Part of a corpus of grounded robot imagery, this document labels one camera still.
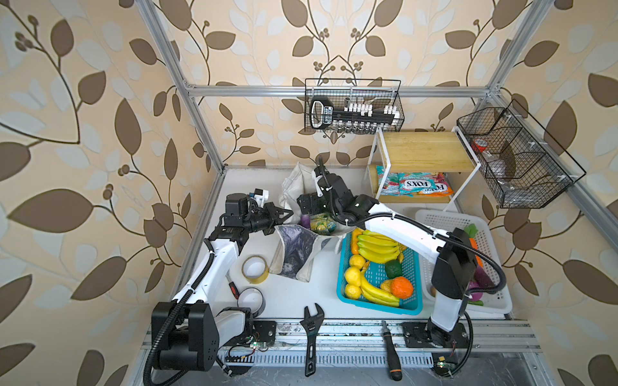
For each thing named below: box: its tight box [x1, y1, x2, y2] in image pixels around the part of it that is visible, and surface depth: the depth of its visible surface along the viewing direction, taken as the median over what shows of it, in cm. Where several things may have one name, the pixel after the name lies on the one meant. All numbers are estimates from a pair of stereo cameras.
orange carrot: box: [463, 223, 484, 268], surface depth 92 cm
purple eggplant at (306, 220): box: [300, 211, 311, 230], surface depth 86 cm
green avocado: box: [384, 259, 403, 279], surface depth 84 cm
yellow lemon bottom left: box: [345, 284, 363, 300], surface depth 80 cm
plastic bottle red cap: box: [471, 138, 508, 177], surface depth 80 cm
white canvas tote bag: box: [269, 161, 356, 283], surface depth 84 cm
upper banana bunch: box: [357, 229, 407, 264], surface depth 90 cm
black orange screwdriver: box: [381, 320, 403, 382], surface depth 71 cm
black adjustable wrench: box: [300, 303, 326, 378], surface depth 76 cm
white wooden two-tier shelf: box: [366, 126, 482, 211], surface depth 86 cm
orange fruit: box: [391, 276, 414, 300], surface depth 76 cm
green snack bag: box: [309, 212, 338, 236], surface depth 88 cm
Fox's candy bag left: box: [375, 164, 417, 198], surface depth 90 cm
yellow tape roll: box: [241, 254, 270, 285], surface depth 87 cm
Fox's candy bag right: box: [417, 172, 455, 198], surface depth 91 cm
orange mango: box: [350, 227, 365, 255], surface depth 91 cm
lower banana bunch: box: [360, 270, 400, 308], surface depth 79 cm
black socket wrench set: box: [309, 95, 401, 135], surface depth 86 cm
